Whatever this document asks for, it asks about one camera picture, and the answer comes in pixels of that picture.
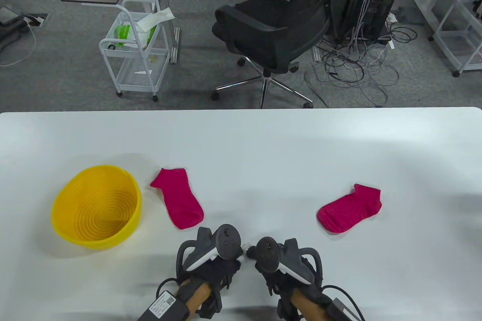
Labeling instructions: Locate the tangle of floor cables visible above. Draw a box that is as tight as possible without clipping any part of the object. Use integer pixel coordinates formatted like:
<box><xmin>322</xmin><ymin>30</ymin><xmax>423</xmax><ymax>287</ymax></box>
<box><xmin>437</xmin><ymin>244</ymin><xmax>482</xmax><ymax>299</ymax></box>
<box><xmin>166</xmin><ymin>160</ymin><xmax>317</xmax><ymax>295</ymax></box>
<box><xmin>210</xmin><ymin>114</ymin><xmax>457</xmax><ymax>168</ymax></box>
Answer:
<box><xmin>304</xmin><ymin>12</ymin><xmax>418</xmax><ymax>108</ymax></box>

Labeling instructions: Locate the black office chair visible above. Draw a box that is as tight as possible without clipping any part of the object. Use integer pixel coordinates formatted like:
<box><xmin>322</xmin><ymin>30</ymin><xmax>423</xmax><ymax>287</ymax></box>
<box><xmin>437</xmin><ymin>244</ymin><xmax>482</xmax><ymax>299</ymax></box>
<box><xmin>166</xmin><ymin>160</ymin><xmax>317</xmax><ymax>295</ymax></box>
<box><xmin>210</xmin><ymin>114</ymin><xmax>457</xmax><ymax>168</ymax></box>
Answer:
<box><xmin>211</xmin><ymin>0</ymin><xmax>352</xmax><ymax>109</ymax></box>

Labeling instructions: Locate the person's left hand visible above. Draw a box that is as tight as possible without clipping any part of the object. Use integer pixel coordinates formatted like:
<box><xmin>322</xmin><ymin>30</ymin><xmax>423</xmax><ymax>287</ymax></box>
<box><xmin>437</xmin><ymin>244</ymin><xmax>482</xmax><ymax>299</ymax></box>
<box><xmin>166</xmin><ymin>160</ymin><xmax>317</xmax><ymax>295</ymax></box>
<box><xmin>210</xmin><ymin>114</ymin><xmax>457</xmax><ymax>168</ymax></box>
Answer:
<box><xmin>184</xmin><ymin>258</ymin><xmax>242</xmax><ymax>290</ymax></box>

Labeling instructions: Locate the white wire rolling cart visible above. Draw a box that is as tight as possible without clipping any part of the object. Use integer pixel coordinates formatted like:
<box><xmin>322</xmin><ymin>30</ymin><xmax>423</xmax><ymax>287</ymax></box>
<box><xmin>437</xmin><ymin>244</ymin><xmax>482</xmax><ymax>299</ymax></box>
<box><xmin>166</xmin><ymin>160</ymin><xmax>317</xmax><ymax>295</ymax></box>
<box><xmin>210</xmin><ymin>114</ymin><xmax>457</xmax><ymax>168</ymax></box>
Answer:
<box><xmin>99</xmin><ymin>0</ymin><xmax>171</xmax><ymax>102</ymax></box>

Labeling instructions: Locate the floor outlet box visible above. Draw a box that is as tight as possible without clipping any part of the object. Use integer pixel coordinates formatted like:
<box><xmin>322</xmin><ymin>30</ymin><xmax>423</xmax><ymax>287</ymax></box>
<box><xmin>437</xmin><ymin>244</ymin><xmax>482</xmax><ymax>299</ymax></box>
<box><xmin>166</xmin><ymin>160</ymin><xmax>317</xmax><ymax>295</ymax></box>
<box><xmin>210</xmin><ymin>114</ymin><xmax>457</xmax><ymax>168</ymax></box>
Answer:
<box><xmin>23</xmin><ymin>13</ymin><xmax>49</xmax><ymax>28</ymax></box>

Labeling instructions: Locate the grey white left hand controller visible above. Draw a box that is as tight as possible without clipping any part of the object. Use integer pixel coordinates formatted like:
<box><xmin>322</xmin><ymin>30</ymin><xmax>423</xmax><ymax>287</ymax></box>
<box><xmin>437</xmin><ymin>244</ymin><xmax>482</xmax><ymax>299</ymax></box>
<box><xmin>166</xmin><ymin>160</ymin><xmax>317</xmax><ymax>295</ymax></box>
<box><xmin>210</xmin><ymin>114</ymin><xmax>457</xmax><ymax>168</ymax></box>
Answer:
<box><xmin>176</xmin><ymin>224</ymin><xmax>243</xmax><ymax>276</ymax></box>

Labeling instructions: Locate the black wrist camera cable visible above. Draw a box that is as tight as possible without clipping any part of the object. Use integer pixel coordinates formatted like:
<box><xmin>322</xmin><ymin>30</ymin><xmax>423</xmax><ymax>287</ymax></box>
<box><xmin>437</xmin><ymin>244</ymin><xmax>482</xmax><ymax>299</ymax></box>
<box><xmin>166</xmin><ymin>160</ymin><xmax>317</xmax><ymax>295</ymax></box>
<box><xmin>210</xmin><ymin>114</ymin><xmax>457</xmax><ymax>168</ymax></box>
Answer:
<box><xmin>322</xmin><ymin>285</ymin><xmax>366</xmax><ymax>321</ymax></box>

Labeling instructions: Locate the white floor cable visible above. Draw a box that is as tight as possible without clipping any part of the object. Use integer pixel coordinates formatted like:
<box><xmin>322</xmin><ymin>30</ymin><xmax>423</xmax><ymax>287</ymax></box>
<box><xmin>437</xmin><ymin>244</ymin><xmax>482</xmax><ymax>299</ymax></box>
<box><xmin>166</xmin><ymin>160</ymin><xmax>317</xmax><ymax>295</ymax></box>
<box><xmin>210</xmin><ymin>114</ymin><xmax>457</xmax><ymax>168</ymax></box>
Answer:
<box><xmin>0</xmin><ymin>24</ymin><xmax>37</xmax><ymax>67</ymax></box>

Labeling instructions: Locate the black equipment pile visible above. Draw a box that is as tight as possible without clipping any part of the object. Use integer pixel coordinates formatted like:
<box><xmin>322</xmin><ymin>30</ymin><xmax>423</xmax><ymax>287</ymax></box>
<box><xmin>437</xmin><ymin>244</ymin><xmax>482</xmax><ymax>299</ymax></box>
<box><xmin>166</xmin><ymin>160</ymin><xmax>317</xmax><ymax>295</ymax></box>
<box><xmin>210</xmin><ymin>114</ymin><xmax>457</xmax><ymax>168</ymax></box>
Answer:
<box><xmin>0</xmin><ymin>5</ymin><xmax>30</xmax><ymax>54</ymax></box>

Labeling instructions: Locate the grey white hand controller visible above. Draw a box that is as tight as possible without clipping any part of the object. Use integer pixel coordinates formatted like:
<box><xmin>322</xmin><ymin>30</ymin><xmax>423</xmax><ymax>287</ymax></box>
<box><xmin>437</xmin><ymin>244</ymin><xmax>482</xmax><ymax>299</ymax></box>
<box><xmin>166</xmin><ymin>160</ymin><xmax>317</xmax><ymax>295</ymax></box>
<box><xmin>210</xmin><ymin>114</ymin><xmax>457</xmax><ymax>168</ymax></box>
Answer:
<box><xmin>253</xmin><ymin>237</ymin><xmax>324</xmax><ymax>291</ymax></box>
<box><xmin>176</xmin><ymin>224</ymin><xmax>243</xmax><ymax>276</ymax></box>

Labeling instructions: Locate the white paper sheet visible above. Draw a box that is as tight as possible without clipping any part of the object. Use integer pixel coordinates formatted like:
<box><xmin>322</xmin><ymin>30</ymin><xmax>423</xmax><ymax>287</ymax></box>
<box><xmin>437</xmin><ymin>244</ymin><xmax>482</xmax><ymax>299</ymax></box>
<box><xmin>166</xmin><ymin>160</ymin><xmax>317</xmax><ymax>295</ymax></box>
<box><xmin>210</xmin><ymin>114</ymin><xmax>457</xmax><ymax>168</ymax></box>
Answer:
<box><xmin>136</xmin><ymin>8</ymin><xmax>175</xmax><ymax>32</ymax></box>

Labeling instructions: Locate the green packet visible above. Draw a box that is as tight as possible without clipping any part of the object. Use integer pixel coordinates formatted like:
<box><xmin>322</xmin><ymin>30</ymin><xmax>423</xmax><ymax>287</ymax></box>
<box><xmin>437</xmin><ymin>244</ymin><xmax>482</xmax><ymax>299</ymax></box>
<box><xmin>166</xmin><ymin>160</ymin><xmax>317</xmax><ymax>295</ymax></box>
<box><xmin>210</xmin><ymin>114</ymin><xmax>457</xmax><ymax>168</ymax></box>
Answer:
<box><xmin>115</xmin><ymin>24</ymin><xmax>132</xmax><ymax>47</ymax></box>

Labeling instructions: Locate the white metal rack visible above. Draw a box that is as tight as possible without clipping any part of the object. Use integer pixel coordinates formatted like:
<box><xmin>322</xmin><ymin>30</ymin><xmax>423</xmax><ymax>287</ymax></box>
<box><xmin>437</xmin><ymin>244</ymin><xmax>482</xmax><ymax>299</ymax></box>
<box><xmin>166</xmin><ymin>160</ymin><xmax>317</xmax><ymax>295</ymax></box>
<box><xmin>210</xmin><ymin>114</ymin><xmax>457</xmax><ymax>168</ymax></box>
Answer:
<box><xmin>432</xmin><ymin>0</ymin><xmax>482</xmax><ymax>78</ymax></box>

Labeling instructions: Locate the person's right hand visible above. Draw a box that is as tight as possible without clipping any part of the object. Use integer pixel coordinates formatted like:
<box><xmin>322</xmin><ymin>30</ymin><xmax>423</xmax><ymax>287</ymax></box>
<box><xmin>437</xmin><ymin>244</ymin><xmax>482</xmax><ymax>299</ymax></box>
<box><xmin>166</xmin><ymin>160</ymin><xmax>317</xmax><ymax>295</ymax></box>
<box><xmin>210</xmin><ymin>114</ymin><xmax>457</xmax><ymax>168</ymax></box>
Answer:
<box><xmin>246</xmin><ymin>247</ymin><xmax>329</xmax><ymax>305</ymax></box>

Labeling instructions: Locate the white desk leg frame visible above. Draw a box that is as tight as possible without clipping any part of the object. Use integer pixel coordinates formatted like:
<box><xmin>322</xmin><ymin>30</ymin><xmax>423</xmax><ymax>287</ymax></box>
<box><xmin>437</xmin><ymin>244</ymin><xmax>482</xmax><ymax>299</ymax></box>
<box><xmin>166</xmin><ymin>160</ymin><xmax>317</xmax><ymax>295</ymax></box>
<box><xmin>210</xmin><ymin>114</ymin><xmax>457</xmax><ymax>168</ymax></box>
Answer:
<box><xmin>410</xmin><ymin>0</ymin><xmax>464</xmax><ymax>41</ymax></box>

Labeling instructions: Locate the grey white right hand controller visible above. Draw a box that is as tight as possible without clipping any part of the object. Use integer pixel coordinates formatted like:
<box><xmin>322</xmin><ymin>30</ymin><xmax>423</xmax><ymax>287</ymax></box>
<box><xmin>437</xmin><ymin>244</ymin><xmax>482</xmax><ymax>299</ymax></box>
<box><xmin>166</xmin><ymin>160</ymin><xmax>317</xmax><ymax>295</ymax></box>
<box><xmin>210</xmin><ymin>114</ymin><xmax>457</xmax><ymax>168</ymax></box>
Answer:
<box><xmin>253</xmin><ymin>237</ymin><xmax>324</xmax><ymax>291</ymax></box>

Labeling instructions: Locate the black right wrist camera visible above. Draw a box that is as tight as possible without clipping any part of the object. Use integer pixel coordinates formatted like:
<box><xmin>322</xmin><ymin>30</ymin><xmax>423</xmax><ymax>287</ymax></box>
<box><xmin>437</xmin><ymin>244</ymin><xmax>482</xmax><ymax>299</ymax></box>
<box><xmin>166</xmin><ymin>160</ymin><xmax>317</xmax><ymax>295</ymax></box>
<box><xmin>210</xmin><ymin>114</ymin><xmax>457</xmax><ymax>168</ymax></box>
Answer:
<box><xmin>326</xmin><ymin>298</ymin><xmax>362</xmax><ymax>321</ymax></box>

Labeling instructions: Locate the person's left forearm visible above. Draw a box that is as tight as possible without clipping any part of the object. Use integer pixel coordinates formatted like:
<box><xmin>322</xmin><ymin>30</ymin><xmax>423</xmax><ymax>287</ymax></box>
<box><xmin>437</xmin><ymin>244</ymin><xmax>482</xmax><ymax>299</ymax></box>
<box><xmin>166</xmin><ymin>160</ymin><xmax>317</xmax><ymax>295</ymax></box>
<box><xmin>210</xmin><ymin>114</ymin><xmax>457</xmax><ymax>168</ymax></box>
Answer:
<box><xmin>179</xmin><ymin>280</ymin><xmax>213</xmax><ymax>316</ymax></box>

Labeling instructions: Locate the pink sock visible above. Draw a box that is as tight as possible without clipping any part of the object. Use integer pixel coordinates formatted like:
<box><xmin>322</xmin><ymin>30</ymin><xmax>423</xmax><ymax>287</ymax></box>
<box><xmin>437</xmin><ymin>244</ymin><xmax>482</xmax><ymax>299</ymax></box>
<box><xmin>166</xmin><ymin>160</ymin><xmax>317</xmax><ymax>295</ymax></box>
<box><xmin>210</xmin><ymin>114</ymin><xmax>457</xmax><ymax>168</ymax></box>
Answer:
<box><xmin>150</xmin><ymin>167</ymin><xmax>205</xmax><ymax>230</ymax></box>
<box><xmin>317</xmin><ymin>184</ymin><xmax>382</xmax><ymax>234</ymax></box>

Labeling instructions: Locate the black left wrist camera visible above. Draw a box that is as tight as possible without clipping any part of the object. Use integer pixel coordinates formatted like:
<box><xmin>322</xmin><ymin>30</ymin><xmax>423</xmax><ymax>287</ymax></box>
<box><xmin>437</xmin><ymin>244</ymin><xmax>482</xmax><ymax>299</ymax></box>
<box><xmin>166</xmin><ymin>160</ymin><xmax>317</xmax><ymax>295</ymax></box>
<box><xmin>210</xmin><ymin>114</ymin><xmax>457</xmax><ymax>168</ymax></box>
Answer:
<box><xmin>137</xmin><ymin>291</ymin><xmax>191</xmax><ymax>321</ymax></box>

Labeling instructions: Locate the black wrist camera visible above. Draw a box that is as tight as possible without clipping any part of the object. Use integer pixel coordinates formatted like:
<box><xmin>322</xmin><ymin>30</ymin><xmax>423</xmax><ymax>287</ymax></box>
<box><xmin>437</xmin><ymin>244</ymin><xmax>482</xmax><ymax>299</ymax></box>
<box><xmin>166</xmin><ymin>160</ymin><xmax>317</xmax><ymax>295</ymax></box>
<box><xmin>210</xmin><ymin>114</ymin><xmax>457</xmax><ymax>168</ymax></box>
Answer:
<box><xmin>326</xmin><ymin>298</ymin><xmax>362</xmax><ymax>321</ymax></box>
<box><xmin>137</xmin><ymin>291</ymin><xmax>191</xmax><ymax>321</ymax></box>

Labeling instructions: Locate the person's right forearm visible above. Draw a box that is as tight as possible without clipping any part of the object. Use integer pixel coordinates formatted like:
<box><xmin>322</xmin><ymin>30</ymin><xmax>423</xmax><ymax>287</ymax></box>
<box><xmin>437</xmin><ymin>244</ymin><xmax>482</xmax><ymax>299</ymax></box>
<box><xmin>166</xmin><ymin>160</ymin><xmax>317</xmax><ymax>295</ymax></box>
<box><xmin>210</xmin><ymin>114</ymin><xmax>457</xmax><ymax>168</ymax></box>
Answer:
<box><xmin>290</xmin><ymin>288</ymin><xmax>328</xmax><ymax>321</ymax></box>

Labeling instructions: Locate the yellow ribbed basket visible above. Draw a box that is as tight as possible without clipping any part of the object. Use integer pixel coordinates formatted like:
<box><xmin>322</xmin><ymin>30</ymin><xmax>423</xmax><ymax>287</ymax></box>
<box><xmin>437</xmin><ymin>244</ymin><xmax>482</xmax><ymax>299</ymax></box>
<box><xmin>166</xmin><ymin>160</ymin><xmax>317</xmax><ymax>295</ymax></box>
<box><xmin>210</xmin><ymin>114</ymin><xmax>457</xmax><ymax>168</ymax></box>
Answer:
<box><xmin>51</xmin><ymin>165</ymin><xmax>143</xmax><ymax>250</ymax></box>

